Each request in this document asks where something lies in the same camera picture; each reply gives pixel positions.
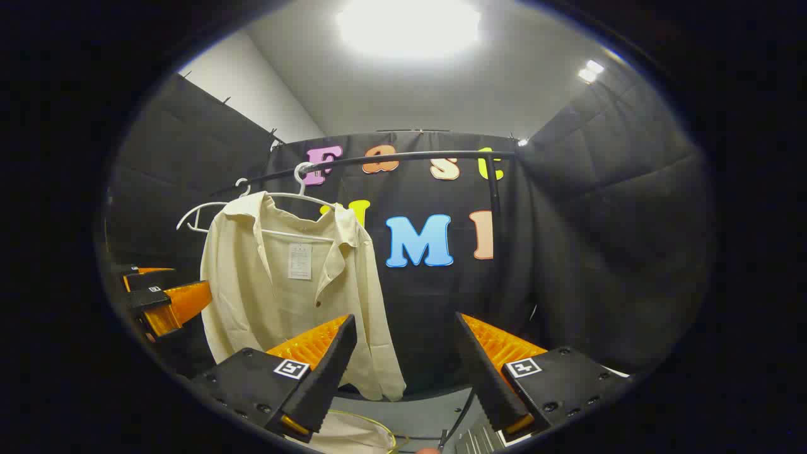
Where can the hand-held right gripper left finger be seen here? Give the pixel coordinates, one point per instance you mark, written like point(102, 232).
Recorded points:
point(328, 372)

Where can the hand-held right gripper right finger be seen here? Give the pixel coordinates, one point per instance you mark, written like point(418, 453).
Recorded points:
point(485, 372)

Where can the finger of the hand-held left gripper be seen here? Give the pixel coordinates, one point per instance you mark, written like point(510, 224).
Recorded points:
point(183, 302)
point(135, 275)

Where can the white laundry hamper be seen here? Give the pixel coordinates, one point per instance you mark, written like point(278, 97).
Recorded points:
point(353, 436)

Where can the cream collared shirt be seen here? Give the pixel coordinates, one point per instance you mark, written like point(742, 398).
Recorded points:
point(252, 302)

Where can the white clothes hanger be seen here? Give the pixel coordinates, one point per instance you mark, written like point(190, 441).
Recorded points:
point(301, 169)
point(189, 215)

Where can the black clothes rack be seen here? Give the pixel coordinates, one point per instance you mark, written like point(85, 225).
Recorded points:
point(429, 154)

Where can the grey ribbed panel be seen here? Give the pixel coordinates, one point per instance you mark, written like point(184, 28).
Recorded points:
point(476, 441)

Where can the black backdrop cloth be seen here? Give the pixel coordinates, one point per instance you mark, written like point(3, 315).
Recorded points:
point(599, 239)

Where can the small ceiling light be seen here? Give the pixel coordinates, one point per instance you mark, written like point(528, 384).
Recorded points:
point(590, 70)

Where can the large ceiling light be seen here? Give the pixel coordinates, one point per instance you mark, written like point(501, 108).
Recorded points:
point(408, 25)

